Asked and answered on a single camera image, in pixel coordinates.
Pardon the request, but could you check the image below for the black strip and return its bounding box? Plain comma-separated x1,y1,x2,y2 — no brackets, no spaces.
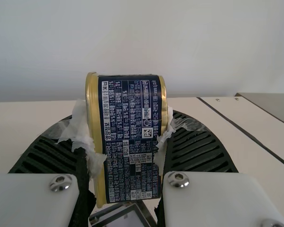
196,96,284,171

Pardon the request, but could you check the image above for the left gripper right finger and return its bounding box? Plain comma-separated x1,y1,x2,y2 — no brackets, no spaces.
153,105,284,227

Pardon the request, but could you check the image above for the small square scanner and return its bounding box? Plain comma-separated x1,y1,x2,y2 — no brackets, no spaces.
89,202,157,227

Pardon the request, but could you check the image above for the dark blue rectangular tin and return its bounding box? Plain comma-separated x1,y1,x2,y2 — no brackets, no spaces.
84,71,169,209

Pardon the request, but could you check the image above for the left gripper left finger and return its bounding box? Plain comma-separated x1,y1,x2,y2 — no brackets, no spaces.
0,98,107,227

